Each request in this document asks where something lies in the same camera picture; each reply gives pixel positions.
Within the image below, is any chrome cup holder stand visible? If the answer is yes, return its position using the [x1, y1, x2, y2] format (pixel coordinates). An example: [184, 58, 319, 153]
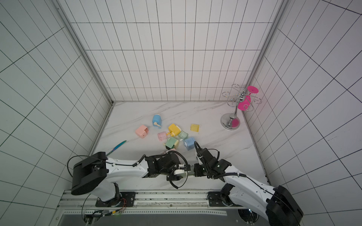
[220, 84, 262, 131]

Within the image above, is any yellow pencil sharpener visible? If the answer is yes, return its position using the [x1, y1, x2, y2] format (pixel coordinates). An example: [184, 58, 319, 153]
[167, 124, 182, 137]

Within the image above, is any clear pink sharpener tray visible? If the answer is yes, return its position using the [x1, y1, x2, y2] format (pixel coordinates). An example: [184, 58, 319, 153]
[157, 131, 168, 142]

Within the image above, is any clear mint sharpener tray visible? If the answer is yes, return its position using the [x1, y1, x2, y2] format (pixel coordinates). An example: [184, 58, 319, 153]
[178, 131, 189, 140]

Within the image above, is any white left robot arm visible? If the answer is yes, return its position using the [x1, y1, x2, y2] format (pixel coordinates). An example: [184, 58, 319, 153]
[71, 149, 191, 203]

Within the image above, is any mint green pencil sharpener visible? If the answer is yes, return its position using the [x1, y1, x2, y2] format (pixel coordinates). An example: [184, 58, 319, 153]
[164, 137, 179, 150]

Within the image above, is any teal handled tool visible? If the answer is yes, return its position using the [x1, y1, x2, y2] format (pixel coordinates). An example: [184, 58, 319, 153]
[106, 140, 127, 156]

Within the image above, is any clear yellow sharpener tray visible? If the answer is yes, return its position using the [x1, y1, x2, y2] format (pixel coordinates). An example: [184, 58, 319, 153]
[190, 124, 199, 132]

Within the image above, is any magenta plastic goblet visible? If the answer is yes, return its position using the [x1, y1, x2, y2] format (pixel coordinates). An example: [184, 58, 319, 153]
[238, 86, 259, 112]

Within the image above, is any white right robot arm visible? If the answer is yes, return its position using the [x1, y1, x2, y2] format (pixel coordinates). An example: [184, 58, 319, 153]
[194, 142, 304, 226]

